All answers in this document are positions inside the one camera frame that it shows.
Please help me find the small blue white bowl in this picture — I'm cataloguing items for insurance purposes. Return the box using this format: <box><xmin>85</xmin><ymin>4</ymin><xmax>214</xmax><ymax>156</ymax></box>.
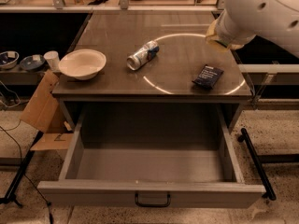
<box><xmin>0</xmin><ymin>51</ymin><xmax>19</xmax><ymax>70</ymax></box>

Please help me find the black floor cable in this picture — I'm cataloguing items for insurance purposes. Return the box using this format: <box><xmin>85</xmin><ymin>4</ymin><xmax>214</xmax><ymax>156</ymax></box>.
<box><xmin>0</xmin><ymin>125</ymin><xmax>54</xmax><ymax>224</ymax></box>

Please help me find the black bar stand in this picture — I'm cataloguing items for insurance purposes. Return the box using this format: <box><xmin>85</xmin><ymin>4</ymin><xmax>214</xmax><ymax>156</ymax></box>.
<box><xmin>237</xmin><ymin>128</ymin><xmax>277</xmax><ymax>201</ymax></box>

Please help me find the black tripod stand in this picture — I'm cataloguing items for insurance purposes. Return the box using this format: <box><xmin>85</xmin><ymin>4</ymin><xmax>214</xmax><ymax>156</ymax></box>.
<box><xmin>0</xmin><ymin>131</ymin><xmax>42</xmax><ymax>209</ymax></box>

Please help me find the black drawer handle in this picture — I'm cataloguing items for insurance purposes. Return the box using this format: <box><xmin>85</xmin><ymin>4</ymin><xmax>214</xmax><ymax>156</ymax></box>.
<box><xmin>135</xmin><ymin>192</ymin><xmax>171</xmax><ymax>208</ymax></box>

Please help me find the dark blue snack packet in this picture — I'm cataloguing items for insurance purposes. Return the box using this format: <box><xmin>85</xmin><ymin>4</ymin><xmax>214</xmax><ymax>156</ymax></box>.
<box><xmin>192</xmin><ymin>64</ymin><xmax>223</xmax><ymax>90</ymax></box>

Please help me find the crushed silver soda can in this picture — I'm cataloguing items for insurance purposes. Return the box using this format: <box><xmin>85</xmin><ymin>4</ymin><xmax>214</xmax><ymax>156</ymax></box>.
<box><xmin>127</xmin><ymin>40</ymin><xmax>160</xmax><ymax>71</ymax></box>

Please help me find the grey cabinet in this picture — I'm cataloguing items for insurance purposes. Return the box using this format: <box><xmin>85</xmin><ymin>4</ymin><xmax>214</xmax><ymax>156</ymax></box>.
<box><xmin>53</xmin><ymin>11</ymin><xmax>251</xmax><ymax>128</ymax></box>

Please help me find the white paper cup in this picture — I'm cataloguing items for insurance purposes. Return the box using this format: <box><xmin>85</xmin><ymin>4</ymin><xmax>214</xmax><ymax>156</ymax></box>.
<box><xmin>44</xmin><ymin>50</ymin><xmax>60</xmax><ymax>72</ymax></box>

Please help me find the green and yellow sponge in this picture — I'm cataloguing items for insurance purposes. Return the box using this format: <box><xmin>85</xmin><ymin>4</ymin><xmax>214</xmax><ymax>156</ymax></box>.
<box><xmin>206</xmin><ymin>40</ymin><xmax>229</xmax><ymax>52</ymax></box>

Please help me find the brown cardboard box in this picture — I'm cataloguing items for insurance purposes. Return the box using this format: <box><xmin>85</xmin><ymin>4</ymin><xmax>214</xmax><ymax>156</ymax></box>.
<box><xmin>21</xmin><ymin>70</ymin><xmax>73</xmax><ymax>151</ymax></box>

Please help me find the blue patterned bowl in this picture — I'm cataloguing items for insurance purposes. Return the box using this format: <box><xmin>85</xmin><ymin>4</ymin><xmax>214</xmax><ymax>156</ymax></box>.
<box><xmin>20</xmin><ymin>54</ymin><xmax>45</xmax><ymax>72</ymax></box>

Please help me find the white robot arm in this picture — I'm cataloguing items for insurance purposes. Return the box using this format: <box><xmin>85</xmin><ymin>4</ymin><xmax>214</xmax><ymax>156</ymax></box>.
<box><xmin>206</xmin><ymin>0</ymin><xmax>299</xmax><ymax>57</ymax></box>

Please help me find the grey open top drawer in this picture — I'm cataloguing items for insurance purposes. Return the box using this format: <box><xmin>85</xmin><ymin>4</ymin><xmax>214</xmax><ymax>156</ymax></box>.
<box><xmin>38</xmin><ymin>103</ymin><xmax>265</xmax><ymax>208</ymax></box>

